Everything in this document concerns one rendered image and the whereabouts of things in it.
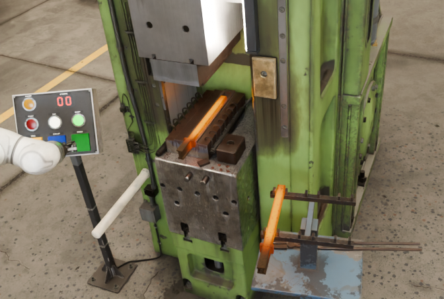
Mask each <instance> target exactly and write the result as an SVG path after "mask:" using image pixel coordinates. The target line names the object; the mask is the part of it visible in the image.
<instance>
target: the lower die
mask: <svg viewBox="0 0 444 299"><path fill-rule="evenodd" d="M224 92H231V94H230V95H229V97H228V98H227V99H226V101H225V102H224V103H223V105H222V106H221V107H220V108H219V109H218V111H217V112H216V114H215V115H214V116H213V117H212V119H211V120H210V122H209V123H208V124H207V125H206V127H205V128H204V129H203V131H202V132H201V133H200V135H199V136H198V137H197V139H196V140H195V143H196V146H195V147H194V148H193V147H192V150H191V151H190V152H189V153H188V156H193V157H196V158H202V159H205V158H207V159H208V160H209V159H210V158H211V157H212V155H211V154H210V153H209V152H210V149H211V146H212V144H211V139H210V138H206V140H204V139H205V137H211V138H212V139H213V144H215V142H216V134H215V133H214V132H211V133H210V134H209V131H211V130H214V131H216V132H217V137H218V138H219V137H220V133H221V130H220V127H219V126H215V128H213V126H214V125H215V124H218V125H220V126H221V128H222V132H223V131H224V129H225V123H224V121H223V120H219V122H217V121H218V119H224V120H225V122H226V126H228V124H229V117H228V115H226V114H224V115H223V117H222V114H223V113H227V114H229V115H230V120H232V118H233V111H232V110H231V109H228V110H227V111H226V109H227V108H232V109H233V110H234V115H235V114H236V112H237V106H238V110H239V108H241V107H243V106H244V105H245V103H246V102H245V94H244V93H239V92H235V90H227V89H225V90H214V91H212V90H206V91H205V92H204V93H203V95H202V96H203V98H202V97H200V99H199V100H198V103H197V102H196V103H195V104H194V109H193V107H192V108H191V109H190V113H187V114H186V115H185V118H186V119H184V118H182V120H181V121H180V123H181V124H178V125H177V126H176V131H175V130H174V129H173V130H172V132H171V133H170V134H169V136H168V137H167V138H166V139H165V141H166V148H167V151H168V152H173V153H177V154H178V151H176V150H177V149H178V147H179V146H180V145H181V144H182V142H183V141H184V138H188V137H189V136H190V134H191V133H192V131H193V130H194V129H195V128H196V127H197V125H198V124H199V123H200V121H201V120H202V119H203V118H204V116H205V115H206V113H208V111H209V110H210V109H211V107H212V106H213V105H214V103H216V101H217V100H218V98H219V97H220V96H222V95H223V93H224ZM231 102H235V103H236V104H237V106H236V105H235V104H231V106H230V103H231Z"/></svg>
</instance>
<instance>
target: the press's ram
mask: <svg viewBox="0 0 444 299"><path fill-rule="evenodd" d="M128 5H129V11H130V15H131V21H132V24H133V31H134V34H135V41H136V44H137V50H138V54H139V57H146V58H151V59H152V58H154V57H155V56H156V59H161V60H166V61H175V62H181V63H191V62H192V61H193V60H194V64H196V65H205V66H209V65H210V64H211V63H212V62H213V61H214V59H215V58H216V57H217V56H218V55H219V54H220V53H221V52H222V51H223V50H224V49H225V47H226V46H227V45H228V44H229V43H230V41H231V40H232V39H233V38H234V37H235V36H236V35H237V34H238V33H239V32H240V31H241V29H242V28H243V27H244V14H243V4H242V0H128Z"/></svg>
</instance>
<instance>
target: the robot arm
mask: <svg viewBox="0 0 444 299"><path fill-rule="evenodd" d="M70 151H72V152H77V144H76V142H75V141H69V142H67V143H66V144H65V142H62V143H61V142H59V141H48V142H45V141H41V140H37V139H31V138H28V137H24V136H22V135H19V134H18V133H15V132H13V131H9V130H7V129H3V128H0V165H6V163H7V164H12V165H15V166H18V167H19V168H22V169H23V170H24V171H25V172H26V173H28V174H32V175H40V174H44V173H46V172H49V171H50V170H52V169H53V168H55V167H56V165H57V164H59V163H61V162H62V160H63V159H64V158H65V156H66V154H67V153H68V152H70Z"/></svg>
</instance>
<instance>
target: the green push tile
mask: <svg viewBox="0 0 444 299"><path fill-rule="evenodd" d="M71 140H72V141H75V142H76V144H77V152H82V151H90V150H91V144H90V138H89V133H80V134H72V135H71Z"/></svg>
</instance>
